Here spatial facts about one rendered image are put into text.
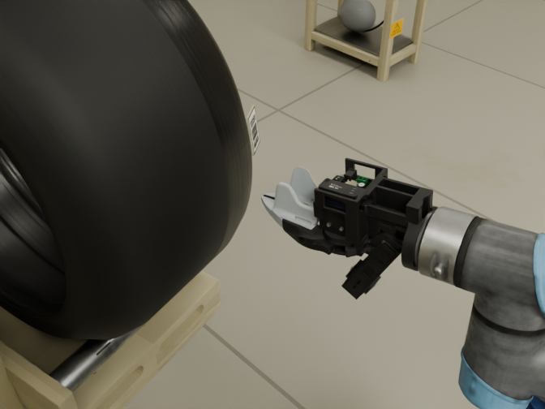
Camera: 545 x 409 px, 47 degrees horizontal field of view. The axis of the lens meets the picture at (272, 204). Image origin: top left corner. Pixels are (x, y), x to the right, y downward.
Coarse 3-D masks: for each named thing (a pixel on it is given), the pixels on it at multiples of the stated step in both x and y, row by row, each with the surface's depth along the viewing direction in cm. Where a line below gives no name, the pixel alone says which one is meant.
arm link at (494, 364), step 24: (480, 336) 61; (504, 336) 60; (528, 336) 59; (480, 360) 62; (504, 360) 60; (528, 360) 60; (480, 384) 63; (504, 384) 61; (528, 384) 61; (480, 408) 64; (504, 408) 63
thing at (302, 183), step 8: (296, 168) 73; (304, 168) 72; (296, 176) 74; (304, 176) 73; (296, 184) 74; (304, 184) 74; (312, 184) 73; (272, 192) 77; (296, 192) 75; (304, 192) 74; (312, 192) 74; (304, 200) 75; (312, 200) 74
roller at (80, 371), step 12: (144, 324) 104; (120, 336) 99; (84, 348) 96; (96, 348) 97; (108, 348) 98; (72, 360) 95; (84, 360) 95; (96, 360) 96; (60, 372) 93; (72, 372) 93; (84, 372) 95; (72, 384) 93
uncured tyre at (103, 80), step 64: (0, 0) 64; (64, 0) 68; (128, 0) 72; (0, 64) 63; (64, 64) 65; (128, 64) 69; (192, 64) 75; (0, 128) 66; (64, 128) 65; (128, 128) 68; (192, 128) 75; (0, 192) 114; (64, 192) 67; (128, 192) 69; (192, 192) 76; (0, 256) 109; (64, 256) 74; (128, 256) 72; (192, 256) 83; (64, 320) 86; (128, 320) 82
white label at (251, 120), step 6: (252, 108) 86; (252, 114) 86; (252, 120) 86; (252, 126) 86; (252, 132) 86; (258, 132) 89; (252, 138) 86; (258, 138) 89; (252, 144) 86; (258, 144) 89; (252, 150) 87
